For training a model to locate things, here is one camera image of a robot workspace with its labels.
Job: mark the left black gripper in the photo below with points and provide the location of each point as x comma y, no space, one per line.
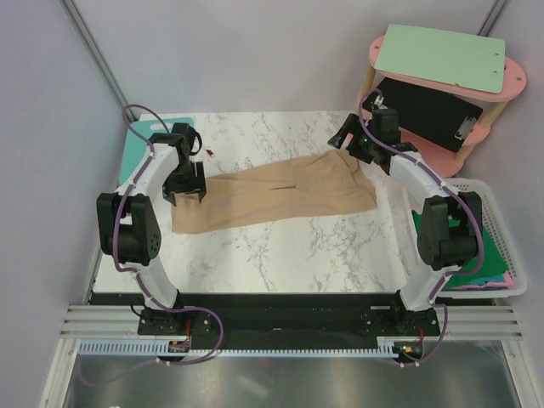
197,184

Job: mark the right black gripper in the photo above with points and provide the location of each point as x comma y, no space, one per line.
353,125

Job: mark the beige t shirt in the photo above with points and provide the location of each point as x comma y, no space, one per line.
322,185

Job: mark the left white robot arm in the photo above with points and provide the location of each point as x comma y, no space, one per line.
129,231

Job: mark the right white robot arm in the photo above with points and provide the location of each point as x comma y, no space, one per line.
450,233

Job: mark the teal cutting board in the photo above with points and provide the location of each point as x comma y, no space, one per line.
134,148

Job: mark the black clipboard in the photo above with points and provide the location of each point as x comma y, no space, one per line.
438,117

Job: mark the pink two-tier shelf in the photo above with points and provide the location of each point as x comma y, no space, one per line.
447,163

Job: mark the mint green board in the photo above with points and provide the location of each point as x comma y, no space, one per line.
448,57

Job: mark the white plastic basket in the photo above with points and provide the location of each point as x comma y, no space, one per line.
494,223

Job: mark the green t shirt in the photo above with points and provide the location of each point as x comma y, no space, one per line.
493,264

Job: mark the blue t shirt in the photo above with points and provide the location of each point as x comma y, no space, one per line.
480,284

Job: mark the pink t shirt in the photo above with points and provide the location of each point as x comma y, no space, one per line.
495,277

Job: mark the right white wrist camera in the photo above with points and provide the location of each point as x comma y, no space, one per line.
378,103

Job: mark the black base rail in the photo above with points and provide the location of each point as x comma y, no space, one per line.
285,321

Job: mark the white cable duct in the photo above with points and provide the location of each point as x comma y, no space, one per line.
169,349

